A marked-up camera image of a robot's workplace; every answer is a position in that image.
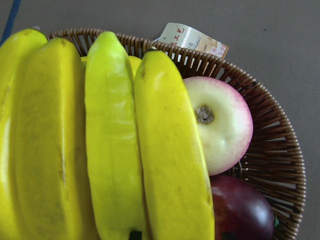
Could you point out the yellow banana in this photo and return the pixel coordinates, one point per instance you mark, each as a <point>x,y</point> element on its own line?
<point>14,56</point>
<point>50,155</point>
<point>176,180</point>
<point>113,157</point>

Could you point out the paper basket tag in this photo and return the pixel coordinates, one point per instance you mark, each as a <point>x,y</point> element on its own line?
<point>184,36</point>

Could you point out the brown wicker basket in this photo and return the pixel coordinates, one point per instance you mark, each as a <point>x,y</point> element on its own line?
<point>273,163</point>

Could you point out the yellow green star fruit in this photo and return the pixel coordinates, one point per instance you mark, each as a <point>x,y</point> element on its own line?
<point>134,62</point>

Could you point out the pink white apple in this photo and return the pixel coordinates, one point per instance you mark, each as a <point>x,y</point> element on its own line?
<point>224,121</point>

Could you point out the dark red mango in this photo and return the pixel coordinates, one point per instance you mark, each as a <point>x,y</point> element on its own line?
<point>241,212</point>

